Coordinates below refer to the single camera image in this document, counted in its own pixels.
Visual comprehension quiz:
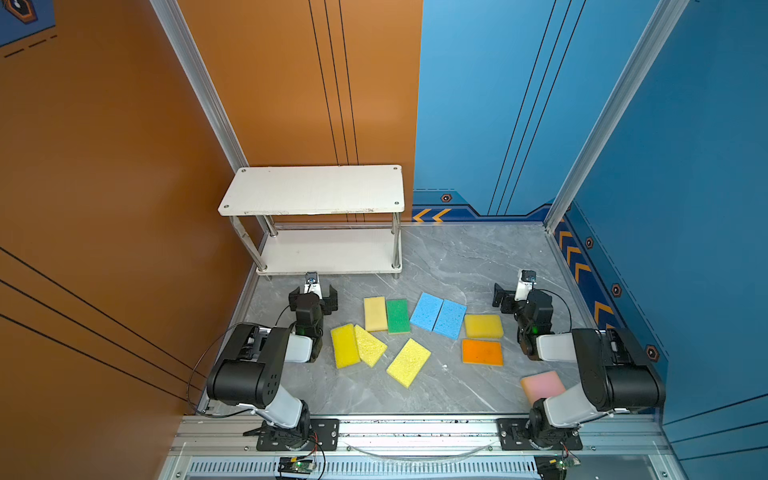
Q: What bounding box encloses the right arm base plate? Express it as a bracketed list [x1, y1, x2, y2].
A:
[496, 417, 583, 451]

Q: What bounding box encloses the blue sponge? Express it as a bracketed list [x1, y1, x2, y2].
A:
[410, 293, 444, 331]
[433, 300, 467, 340]

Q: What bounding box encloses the right aluminium corner post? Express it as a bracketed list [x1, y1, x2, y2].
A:
[543, 0, 689, 234]

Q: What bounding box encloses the right circuit board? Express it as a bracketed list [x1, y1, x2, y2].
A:
[534, 456, 581, 480]

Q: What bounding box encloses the pink sponge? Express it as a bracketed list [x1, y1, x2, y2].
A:
[520, 371, 566, 406]

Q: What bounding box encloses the yellow porous sponge large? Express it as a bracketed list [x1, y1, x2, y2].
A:
[386, 339, 432, 388]

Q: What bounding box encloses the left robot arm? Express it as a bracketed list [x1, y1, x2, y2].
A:
[206, 283, 338, 451]

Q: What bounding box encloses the white two-tier shelf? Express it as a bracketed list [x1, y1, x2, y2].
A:
[218, 165, 406, 277]

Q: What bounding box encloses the bright yellow foam sponge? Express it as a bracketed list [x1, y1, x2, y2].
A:
[331, 324, 361, 369]

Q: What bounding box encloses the aluminium corner post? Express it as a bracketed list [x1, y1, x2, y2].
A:
[543, 0, 689, 234]
[150, 0, 249, 173]

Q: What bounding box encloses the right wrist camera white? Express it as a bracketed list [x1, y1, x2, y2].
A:
[514, 269, 537, 301]

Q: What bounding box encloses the aluminium front rail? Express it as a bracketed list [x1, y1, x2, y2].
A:
[159, 414, 686, 479]

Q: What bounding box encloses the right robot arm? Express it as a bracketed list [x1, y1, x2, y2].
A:
[492, 281, 666, 450]

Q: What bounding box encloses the yellow sponge right side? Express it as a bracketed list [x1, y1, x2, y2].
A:
[464, 314, 504, 340]

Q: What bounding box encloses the green scrub sponge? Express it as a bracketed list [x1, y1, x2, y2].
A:
[386, 299, 411, 334]

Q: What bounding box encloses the left circuit board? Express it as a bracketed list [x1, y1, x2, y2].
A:
[276, 457, 319, 479]

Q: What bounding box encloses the blue sponge right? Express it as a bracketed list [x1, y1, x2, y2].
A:
[433, 300, 467, 340]

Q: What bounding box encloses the left aluminium corner post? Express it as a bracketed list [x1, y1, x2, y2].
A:
[150, 0, 249, 173]

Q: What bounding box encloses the blue sponge left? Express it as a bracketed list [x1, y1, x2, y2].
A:
[410, 293, 444, 331]

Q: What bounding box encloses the circuit board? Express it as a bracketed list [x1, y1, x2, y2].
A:
[534, 456, 581, 480]
[276, 457, 319, 479]

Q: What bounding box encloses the pale yellow sponge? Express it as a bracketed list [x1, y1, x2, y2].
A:
[364, 297, 388, 332]

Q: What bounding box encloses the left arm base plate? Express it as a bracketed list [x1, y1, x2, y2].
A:
[256, 417, 340, 452]

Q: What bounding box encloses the orange sponge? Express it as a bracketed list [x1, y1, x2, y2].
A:
[462, 339, 504, 367]

